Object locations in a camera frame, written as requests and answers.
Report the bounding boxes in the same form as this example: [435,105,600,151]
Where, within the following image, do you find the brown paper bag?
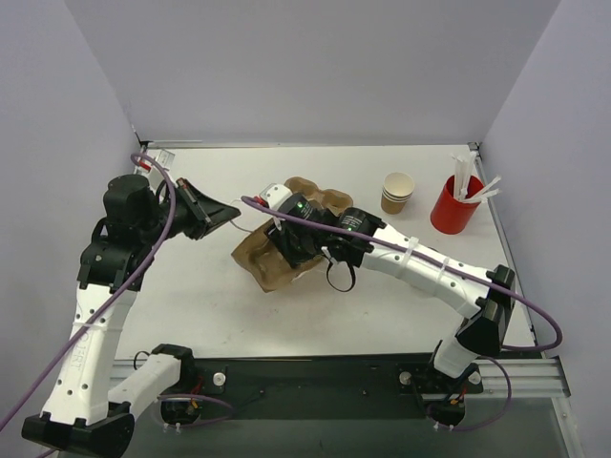
[231,219,324,293]

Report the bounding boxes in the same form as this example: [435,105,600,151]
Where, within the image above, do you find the stack of paper cups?
[381,172,415,215]

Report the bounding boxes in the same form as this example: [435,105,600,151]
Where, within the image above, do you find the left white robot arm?
[21,175,241,457]

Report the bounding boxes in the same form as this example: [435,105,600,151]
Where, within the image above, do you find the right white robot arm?
[261,184,514,379]

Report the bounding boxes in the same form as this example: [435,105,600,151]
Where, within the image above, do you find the brown cardboard cup carrier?
[284,177,353,216]

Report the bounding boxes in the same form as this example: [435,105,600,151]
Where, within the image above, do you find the red cylindrical straw holder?
[430,176,481,235]

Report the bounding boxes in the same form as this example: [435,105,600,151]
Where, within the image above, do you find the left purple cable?
[0,153,235,430]

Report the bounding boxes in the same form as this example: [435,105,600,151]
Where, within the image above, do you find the purple cable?
[0,153,235,430]
[240,194,564,433]

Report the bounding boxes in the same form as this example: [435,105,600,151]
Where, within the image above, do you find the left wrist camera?
[135,149,176,176]

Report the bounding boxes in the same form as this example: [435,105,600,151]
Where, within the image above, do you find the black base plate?
[155,353,483,427]

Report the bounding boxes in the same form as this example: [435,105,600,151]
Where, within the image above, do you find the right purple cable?
[240,194,564,433]

